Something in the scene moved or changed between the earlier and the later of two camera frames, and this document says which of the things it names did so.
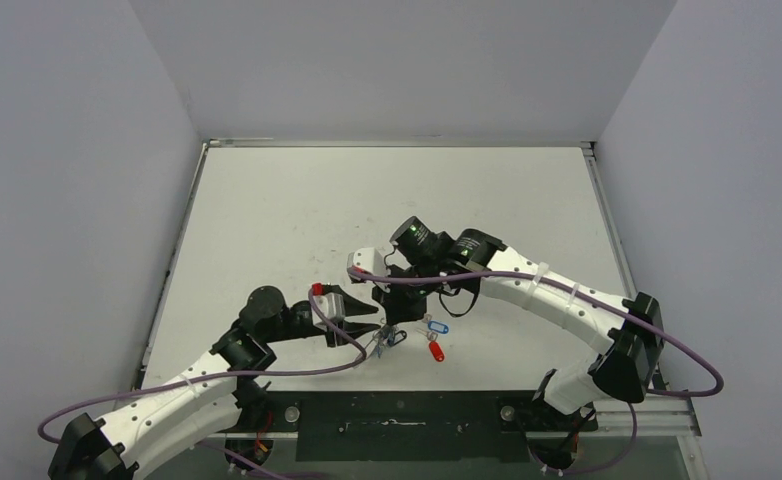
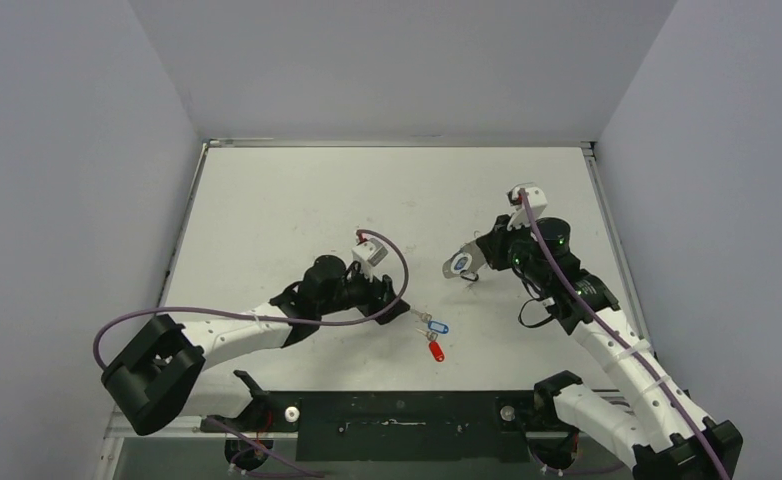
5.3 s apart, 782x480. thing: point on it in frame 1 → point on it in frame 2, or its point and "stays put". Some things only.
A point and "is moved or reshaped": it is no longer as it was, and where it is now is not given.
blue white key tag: (438, 327) stays put
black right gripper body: (400, 315) → (490, 245)
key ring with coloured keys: (385, 336) is moved or reshaped
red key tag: (436, 351) stays put
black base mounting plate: (408, 426) stays put
